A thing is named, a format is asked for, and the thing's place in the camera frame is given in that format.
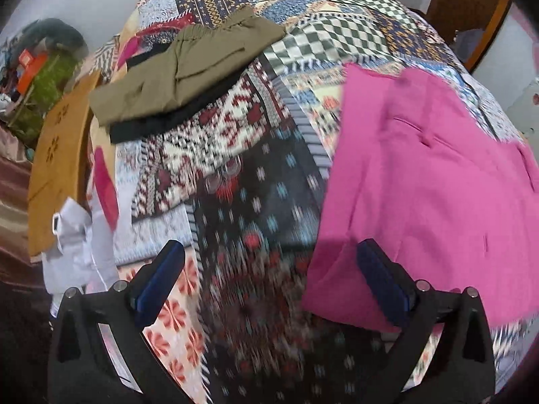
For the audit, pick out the wooden door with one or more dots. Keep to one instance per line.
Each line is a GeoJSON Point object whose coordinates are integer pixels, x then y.
{"type": "Point", "coordinates": [459, 0]}

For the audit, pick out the pile of clothes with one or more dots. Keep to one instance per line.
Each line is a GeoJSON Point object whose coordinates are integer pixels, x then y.
{"type": "Point", "coordinates": [10, 71]}

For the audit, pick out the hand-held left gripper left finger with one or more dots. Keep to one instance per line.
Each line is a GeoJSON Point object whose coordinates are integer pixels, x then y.
{"type": "Point", "coordinates": [159, 277]}

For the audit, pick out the black garment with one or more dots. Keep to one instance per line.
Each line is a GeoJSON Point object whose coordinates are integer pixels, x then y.
{"type": "Point", "coordinates": [143, 128]}

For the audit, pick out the wooden wardrobe frame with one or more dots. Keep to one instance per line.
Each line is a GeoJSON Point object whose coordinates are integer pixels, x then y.
{"type": "Point", "coordinates": [490, 29]}

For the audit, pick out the white cloth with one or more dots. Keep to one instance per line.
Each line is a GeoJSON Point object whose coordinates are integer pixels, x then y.
{"type": "Point", "coordinates": [80, 252]}

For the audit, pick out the green patterned bag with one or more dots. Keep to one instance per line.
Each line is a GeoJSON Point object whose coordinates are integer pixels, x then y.
{"type": "Point", "coordinates": [46, 88]}

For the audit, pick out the white wardrobe door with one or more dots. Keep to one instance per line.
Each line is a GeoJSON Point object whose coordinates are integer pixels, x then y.
{"type": "Point", "coordinates": [513, 71]}

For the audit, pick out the red patterned cloth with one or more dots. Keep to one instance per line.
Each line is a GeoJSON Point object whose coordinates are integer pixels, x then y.
{"type": "Point", "coordinates": [141, 44]}

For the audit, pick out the olive green pants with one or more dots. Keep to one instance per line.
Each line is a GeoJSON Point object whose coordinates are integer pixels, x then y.
{"type": "Point", "coordinates": [168, 75]}

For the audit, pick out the patchwork printed blanket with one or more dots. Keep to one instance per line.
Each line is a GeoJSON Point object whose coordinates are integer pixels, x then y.
{"type": "Point", "coordinates": [252, 202]}

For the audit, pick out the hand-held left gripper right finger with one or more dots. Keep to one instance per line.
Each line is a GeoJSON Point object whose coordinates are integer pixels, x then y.
{"type": "Point", "coordinates": [384, 284]}

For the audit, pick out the mustard embroidered cloth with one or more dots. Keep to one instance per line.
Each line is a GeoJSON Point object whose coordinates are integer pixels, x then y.
{"type": "Point", "coordinates": [59, 155]}

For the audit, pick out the pink pants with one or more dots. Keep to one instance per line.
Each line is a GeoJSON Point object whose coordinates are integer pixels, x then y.
{"type": "Point", "coordinates": [421, 193]}

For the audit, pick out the orange box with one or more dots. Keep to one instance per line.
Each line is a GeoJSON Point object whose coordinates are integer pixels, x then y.
{"type": "Point", "coordinates": [31, 67]}

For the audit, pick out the grey plush pillow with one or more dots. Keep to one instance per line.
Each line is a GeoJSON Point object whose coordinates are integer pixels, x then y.
{"type": "Point", "coordinates": [54, 35]}

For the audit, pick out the striped pink curtain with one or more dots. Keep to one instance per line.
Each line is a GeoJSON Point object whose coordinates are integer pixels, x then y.
{"type": "Point", "coordinates": [17, 202]}

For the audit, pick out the grey-blue cloth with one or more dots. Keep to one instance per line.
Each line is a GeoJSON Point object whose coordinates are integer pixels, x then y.
{"type": "Point", "coordinates": [467, 46]}

